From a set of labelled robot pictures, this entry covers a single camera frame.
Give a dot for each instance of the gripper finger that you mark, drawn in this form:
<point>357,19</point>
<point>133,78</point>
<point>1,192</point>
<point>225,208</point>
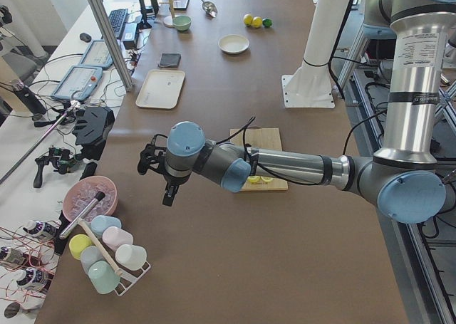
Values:
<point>173,192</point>
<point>168,195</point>

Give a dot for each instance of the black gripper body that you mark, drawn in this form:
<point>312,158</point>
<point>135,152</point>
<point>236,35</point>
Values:
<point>173,181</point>

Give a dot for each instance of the cream round plate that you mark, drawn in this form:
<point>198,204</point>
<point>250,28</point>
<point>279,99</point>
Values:
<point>233,44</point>

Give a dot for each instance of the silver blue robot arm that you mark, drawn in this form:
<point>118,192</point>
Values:
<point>399,179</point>

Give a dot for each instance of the cream rabbit tray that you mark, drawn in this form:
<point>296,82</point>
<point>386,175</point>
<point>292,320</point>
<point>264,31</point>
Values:
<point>161,89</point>

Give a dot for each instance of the pink cup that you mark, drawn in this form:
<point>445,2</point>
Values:
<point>114,237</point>

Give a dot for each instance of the white cup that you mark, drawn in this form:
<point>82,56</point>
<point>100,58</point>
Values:
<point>131,256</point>

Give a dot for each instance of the metal muddler black tip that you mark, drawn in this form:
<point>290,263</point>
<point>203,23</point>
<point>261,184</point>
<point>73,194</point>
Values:
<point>92,204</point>

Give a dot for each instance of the blue cup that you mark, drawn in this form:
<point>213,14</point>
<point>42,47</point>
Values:
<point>101,222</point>

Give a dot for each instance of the lemon slice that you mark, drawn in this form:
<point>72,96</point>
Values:
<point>267,179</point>
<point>253,179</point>

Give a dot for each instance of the white cup rack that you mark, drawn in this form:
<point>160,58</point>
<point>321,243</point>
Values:
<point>127,279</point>

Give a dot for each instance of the pink bowl with ice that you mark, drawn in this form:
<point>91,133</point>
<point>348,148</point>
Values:
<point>84,191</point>

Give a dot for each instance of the grey cup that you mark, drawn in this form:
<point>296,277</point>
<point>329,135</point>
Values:
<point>89,256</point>

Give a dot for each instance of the black perforated device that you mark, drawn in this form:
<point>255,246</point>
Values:
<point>91,130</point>

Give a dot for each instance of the yellow cup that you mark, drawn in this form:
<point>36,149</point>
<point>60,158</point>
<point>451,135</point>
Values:
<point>78,244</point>

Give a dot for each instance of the mint green cup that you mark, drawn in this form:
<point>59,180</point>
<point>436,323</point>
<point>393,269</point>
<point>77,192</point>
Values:
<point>103,277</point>

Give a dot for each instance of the bamboo cutting board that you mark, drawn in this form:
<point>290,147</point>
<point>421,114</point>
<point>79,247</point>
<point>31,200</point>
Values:
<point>268,138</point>

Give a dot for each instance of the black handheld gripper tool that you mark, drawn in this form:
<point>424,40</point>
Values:
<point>62,160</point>

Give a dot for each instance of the grey folded cloth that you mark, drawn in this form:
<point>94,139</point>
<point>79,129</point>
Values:
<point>169,60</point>

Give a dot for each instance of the teach pendant near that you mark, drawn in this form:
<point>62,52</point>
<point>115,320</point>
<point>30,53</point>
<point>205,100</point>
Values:
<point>78,84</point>

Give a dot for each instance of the teach pendant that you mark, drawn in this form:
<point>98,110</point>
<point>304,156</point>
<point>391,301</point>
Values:
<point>78,84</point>
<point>97,55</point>

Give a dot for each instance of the teach pendant far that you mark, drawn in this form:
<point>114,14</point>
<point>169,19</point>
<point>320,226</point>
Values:
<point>97,55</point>

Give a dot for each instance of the green bowl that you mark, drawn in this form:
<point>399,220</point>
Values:
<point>182,23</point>

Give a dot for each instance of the wooden stand with base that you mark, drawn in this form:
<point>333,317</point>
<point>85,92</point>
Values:
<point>169,20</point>

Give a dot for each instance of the black computer mouse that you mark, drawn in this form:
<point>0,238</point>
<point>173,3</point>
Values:
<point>85,37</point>

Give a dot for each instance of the black keyboard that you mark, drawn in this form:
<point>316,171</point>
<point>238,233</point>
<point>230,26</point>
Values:
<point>117,19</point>

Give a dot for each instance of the metal scoop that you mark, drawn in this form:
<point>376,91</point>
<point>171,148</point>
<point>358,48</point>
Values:
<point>209,8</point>

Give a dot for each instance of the green lime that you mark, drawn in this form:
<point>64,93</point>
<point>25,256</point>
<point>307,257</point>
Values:
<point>267,23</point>

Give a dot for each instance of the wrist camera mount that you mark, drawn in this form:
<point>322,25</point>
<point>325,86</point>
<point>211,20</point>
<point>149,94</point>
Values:
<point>152,157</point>

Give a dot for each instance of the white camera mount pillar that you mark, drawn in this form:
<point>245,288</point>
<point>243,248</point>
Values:
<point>310,86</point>

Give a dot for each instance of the aluminium frame post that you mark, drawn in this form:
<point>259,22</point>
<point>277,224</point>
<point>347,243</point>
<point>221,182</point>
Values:
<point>106,30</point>

